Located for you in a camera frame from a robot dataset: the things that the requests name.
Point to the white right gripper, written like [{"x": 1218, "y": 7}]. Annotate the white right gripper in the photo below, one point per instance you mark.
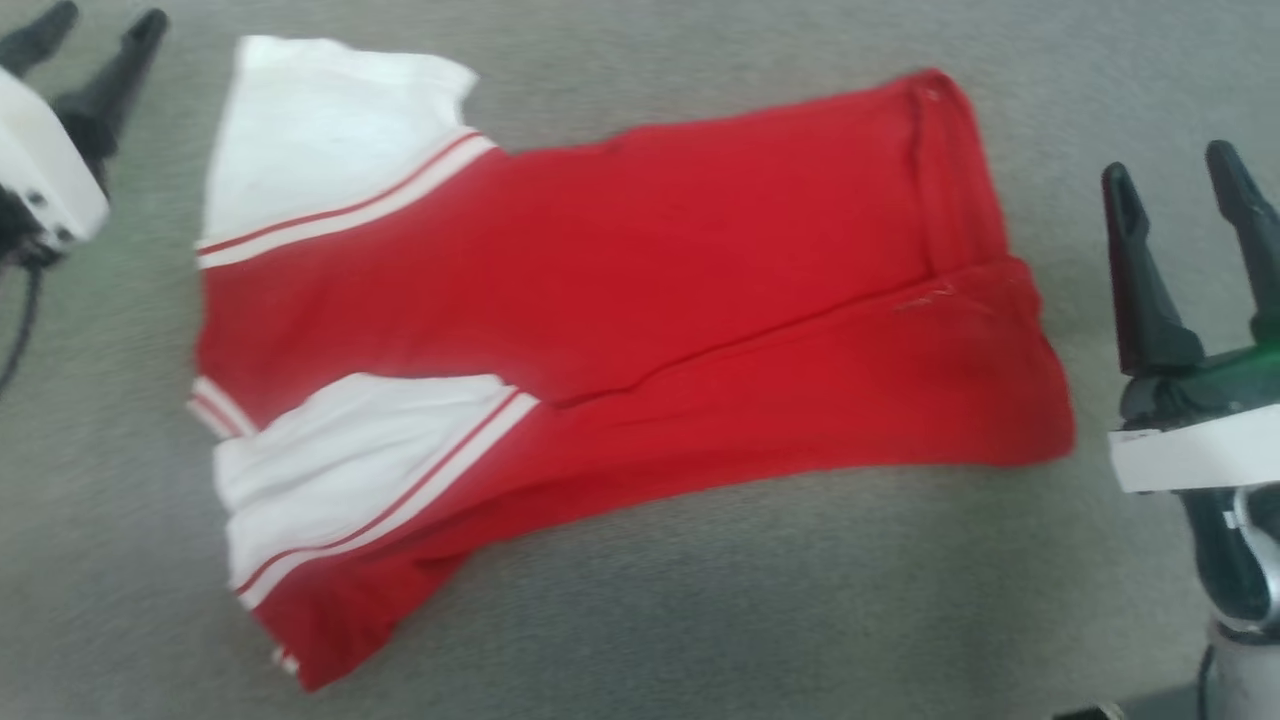
[{"x": 1200, "y": 430}]

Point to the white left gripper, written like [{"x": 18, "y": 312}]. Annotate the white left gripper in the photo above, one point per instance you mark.
[{"x": 45, "y": 170}]

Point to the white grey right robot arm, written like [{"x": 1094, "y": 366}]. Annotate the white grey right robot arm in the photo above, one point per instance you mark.
[{"x": 1245, "y": 580}]

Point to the red and white garment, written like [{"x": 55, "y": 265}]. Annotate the red and white garment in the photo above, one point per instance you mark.
[{"x": 640, "y": 300}]

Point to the grey fabric sofa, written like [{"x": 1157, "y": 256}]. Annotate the grey fabric sofa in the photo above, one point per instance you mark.
[{"x": 640, "y": 620}]

